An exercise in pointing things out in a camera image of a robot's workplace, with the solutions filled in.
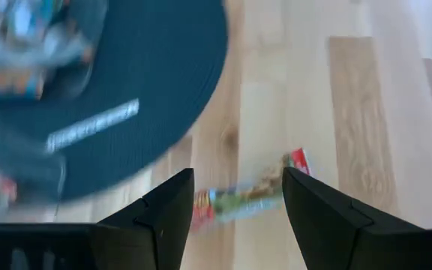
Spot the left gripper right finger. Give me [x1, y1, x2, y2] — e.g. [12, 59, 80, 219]
[280, 166, 432, 270]

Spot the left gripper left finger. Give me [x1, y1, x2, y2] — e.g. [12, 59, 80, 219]
[0, 166, 197, 270]

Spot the red Chewy chocolate chip bar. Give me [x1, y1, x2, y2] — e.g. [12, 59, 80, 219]
[190, 147, 311, 236]

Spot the blue orange granola bar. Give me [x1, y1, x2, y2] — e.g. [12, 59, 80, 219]
[0, 66, 47, 101]

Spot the blue white granola bar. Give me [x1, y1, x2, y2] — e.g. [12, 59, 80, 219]
[8, 0, 68, 38]

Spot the clear plastic bin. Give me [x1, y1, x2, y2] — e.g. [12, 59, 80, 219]
[0, 149, 68, 223]
[0, 0, 109, 110]

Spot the white label strip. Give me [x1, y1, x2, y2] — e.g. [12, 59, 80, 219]
[45, 97, 141, 155]

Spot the round dark blue mat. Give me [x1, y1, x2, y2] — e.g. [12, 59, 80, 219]
[0, 0, 230, 206]

